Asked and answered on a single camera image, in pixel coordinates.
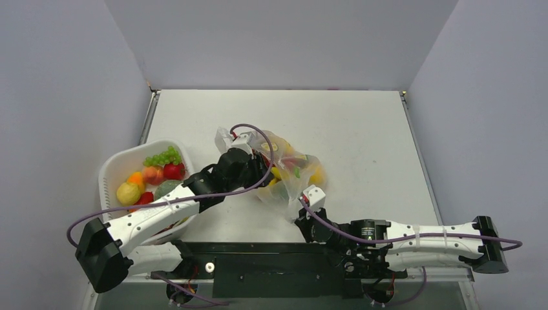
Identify white plastic basket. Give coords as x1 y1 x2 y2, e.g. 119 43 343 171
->
98 138 196 245

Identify red fake pepper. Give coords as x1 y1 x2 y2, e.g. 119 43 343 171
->
133 192 154 206

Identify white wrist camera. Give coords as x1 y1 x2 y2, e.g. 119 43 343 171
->
230 132 256 155
302 185 326 212

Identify green fake grapes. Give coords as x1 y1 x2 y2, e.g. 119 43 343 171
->
143 145 183 167

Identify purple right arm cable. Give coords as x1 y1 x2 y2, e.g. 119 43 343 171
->
299 196 523 253

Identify clear printed plastic bag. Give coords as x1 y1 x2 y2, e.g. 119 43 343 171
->
215 127 327 222

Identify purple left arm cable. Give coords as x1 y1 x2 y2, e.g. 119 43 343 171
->
66 123 275 249

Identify orange fake fruit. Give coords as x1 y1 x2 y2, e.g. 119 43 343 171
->
126 171 146 194

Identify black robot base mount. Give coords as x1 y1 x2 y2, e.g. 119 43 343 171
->
149 242 412 300

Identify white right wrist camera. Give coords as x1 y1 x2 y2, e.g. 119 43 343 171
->
302 185 326 212

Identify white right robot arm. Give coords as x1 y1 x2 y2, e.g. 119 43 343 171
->
295 209 509 277

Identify fake peach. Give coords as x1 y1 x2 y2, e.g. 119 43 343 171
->
142 165 165 186

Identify yellow fake lemon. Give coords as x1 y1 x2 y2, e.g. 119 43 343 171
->
116 182 142 207

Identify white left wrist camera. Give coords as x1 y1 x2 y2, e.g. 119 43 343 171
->
230 132 256 155

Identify green fake melon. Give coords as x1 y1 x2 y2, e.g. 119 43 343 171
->
154 180 182 200

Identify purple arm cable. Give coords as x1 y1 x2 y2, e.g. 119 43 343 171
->
66 123 275 249
299 196 523 253

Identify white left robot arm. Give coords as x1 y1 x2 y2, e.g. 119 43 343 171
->
75 148 273 293

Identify red fake apple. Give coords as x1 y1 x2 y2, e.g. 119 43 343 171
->
163 163 186 180

